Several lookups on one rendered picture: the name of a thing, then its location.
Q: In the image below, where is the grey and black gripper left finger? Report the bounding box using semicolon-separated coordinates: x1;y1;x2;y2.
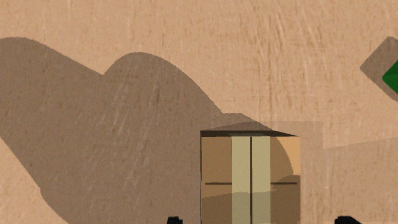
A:
167;217;183;224

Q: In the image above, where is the brown cardboard box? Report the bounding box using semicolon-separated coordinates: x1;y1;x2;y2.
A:
200;130;301;224

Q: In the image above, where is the green block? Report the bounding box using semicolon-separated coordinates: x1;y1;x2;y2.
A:
382;60;398;94

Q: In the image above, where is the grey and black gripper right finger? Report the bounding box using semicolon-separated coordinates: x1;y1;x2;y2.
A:
334;216;362;224

